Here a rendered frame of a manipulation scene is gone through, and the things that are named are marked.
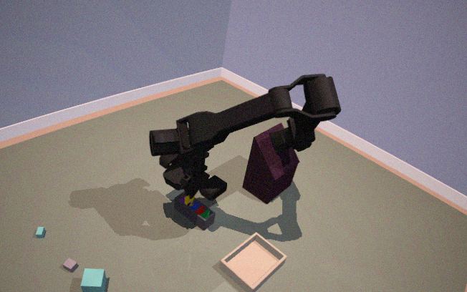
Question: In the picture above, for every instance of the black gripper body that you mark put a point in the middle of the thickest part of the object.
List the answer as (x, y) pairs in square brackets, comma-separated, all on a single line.
[(209, 188)]

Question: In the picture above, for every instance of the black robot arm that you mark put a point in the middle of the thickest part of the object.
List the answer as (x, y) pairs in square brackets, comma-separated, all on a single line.
[(206, 129)]

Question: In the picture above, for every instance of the small pink block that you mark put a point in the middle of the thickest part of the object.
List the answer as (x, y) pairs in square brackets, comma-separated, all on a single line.
[(70, 265)]

